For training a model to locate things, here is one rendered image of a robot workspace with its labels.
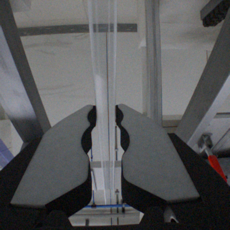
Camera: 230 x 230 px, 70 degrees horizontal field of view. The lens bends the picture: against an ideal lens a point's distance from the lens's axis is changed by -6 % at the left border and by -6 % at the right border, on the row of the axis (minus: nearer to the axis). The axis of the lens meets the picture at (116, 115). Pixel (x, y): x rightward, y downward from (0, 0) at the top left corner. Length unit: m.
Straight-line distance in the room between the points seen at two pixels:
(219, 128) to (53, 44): 2.02
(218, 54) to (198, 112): 0.11
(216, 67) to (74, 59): 1.89
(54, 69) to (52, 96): 0.31
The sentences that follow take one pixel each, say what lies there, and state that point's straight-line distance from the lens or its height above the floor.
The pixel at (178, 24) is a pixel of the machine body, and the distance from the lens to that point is 0.79.
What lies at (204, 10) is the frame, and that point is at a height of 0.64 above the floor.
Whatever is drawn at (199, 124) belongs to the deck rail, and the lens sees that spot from 0.35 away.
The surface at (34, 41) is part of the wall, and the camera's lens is 2.30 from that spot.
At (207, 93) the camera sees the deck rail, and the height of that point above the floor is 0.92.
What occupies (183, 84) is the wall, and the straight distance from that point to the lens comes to 2.18.
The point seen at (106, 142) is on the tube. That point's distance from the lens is 0.15.
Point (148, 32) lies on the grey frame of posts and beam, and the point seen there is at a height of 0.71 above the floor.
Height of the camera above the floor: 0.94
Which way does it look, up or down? 3 degrees up
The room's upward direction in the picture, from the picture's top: 179 degrees clockwise
